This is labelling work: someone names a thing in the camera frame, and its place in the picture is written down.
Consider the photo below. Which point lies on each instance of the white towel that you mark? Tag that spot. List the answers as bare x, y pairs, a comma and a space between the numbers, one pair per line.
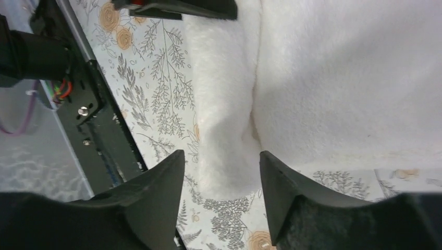
319, 84

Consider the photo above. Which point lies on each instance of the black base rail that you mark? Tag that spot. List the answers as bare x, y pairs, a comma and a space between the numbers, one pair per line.
90, 115

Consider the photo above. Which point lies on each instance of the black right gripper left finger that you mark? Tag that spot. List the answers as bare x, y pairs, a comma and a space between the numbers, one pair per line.
138, 214

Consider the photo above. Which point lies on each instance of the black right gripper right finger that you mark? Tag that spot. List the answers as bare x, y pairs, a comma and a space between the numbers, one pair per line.
303, 214

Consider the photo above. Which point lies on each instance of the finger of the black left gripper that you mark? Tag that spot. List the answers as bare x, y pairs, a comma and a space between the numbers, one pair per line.
175, 9

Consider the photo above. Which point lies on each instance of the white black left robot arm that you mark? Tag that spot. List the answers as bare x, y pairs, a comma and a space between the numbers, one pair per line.
57, 41

